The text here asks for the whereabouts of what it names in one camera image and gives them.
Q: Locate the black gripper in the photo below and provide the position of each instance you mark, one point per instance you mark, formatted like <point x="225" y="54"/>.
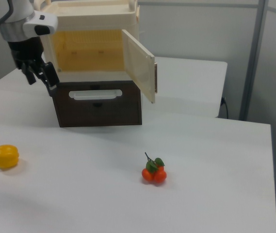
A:
<point x="26" y="52"/>

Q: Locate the grey partition post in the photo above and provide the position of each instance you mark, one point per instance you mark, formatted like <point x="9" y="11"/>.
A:
<point x="253" y="60"/>

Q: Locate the dark brown wooden drawer box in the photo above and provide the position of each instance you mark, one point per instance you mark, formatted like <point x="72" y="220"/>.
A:
<point x="96" y="111"/>

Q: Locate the cream plastic cabinet body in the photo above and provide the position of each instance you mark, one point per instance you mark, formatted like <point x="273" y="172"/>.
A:
<point x="89" y="55"/>

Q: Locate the orange tomato cluster with leaves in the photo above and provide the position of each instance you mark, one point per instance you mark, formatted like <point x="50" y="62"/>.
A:
<point x="153" y="173"/>

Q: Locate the yellow bell pepper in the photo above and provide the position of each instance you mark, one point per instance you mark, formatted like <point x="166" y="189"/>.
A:
<point x="5" y="156"/>

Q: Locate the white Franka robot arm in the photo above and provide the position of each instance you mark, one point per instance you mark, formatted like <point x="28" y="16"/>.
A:
<point x="19" y="20"/>

